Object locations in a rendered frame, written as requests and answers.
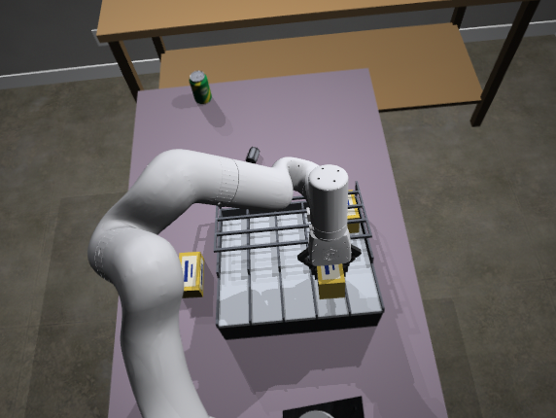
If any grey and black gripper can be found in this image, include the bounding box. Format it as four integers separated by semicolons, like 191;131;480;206
297;227;362;280

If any green drink can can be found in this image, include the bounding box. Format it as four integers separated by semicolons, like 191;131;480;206
190;71;212;104

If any yellow butter carton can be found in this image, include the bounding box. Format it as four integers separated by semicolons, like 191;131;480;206
179;252;204;298
317;264;345;299
347;194;360;233

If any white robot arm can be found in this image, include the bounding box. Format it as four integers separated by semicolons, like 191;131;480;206
87;149;348;418

